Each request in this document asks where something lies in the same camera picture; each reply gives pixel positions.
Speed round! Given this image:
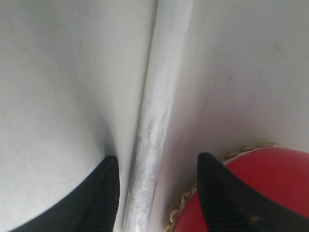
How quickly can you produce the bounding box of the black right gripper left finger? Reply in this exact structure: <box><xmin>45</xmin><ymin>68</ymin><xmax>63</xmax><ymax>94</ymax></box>
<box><xmin>16</xmin><ymin>156</ymin><xmax>120</xmax><ymax>232</ymax></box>

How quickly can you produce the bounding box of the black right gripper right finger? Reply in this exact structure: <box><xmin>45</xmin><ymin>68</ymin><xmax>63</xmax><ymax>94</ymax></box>
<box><xmin>197</xmin><ymin>152</ymin><xmax>256</xmax><ymax>232</ymax></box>

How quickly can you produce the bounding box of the white drumstick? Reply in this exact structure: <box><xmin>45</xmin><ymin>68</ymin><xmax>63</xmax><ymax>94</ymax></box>
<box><xmin>123</xmin><ymin>0</ymin><xmax>194</xmax><ymax>232</ymax></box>

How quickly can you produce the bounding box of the small red drum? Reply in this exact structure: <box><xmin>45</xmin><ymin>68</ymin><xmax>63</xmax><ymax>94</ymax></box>
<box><xmin>165</xmin><ymin>143</ymin><xmax>309</xmax><ymax>232</ymax></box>

